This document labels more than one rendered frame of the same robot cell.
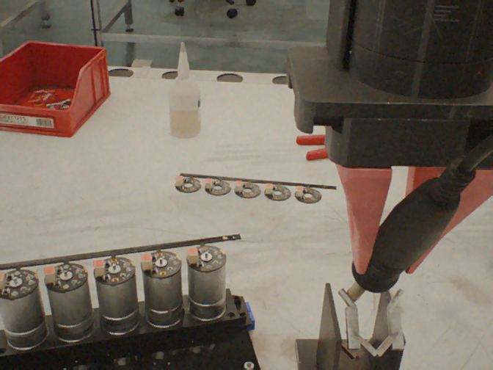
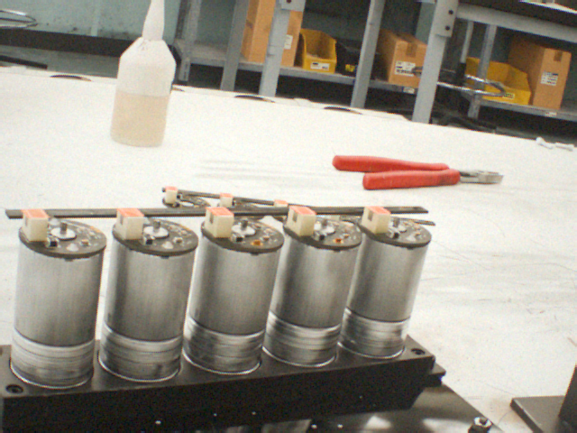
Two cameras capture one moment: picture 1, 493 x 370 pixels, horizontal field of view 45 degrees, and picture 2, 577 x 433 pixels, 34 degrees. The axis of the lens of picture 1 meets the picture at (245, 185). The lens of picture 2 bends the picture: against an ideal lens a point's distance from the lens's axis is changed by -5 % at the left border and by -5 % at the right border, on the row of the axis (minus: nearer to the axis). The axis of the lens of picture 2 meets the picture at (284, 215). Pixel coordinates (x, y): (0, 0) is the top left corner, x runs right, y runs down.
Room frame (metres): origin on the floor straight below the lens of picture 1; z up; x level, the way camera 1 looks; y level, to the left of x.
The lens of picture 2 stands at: (0.01, 0.15, 0.91)
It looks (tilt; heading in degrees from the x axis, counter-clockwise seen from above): 19 degrees down; 342
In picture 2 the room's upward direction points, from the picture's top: 11 degrees clockwise
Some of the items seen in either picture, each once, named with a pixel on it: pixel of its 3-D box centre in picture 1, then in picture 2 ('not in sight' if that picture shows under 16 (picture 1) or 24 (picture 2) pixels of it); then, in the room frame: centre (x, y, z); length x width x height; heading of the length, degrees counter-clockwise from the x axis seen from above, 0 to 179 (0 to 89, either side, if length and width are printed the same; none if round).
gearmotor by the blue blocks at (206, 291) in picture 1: (206, 287); (379, 297); (0.29, 0.02, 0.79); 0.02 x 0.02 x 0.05
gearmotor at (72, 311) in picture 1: (71, 307); (144, 311); (0.27, 0.10, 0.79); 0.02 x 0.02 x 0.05
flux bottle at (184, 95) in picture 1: (184, 88); (148, 59); (0.58, 0.07, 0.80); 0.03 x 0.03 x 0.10
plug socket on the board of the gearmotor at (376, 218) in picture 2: (194, 255); (378, 219); (0.28, 0.03, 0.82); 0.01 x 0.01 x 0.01; 15
